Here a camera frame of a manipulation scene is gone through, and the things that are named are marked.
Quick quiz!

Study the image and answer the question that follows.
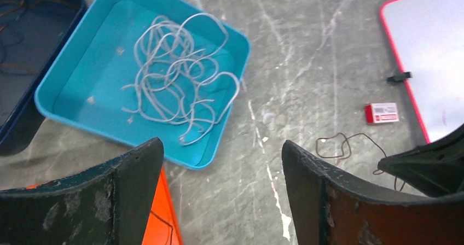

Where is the teal tray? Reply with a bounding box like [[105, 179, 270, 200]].
[[34, 0, 251, 170]]

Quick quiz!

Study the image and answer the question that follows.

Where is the brown thin cable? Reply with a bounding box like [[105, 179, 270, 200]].
[[150, 211, 175, 245], [0, 0, 79, 78]]

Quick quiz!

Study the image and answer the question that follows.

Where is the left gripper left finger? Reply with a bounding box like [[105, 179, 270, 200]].
[[1, 138, 164, 244]]

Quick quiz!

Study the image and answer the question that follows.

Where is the navy blue tray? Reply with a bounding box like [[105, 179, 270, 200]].
[[1, 0, 87, 156]]

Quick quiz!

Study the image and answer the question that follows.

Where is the black whiteboard clip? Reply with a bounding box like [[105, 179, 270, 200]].
[[386, 72, 412, 83]]

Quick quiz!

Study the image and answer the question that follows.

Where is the orange tray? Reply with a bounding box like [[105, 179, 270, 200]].
[[21, 169, 182, 244]]

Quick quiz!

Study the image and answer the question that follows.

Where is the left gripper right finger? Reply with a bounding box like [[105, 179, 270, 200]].
[[281, 140, 463, 244]]

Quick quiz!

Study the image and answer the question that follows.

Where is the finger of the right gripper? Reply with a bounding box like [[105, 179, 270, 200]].
[[378, 126, 463, 197]]

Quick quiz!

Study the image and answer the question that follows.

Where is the white cable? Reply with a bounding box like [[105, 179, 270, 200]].
[[121, 13, 241, 147]]

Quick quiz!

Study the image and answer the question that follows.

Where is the pink framed whiteboard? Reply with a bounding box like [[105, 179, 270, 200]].
[[380, 0, 463, 143]]

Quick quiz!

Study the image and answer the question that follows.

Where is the red white small box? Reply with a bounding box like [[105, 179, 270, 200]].
[[364, 103, 399, 124]]

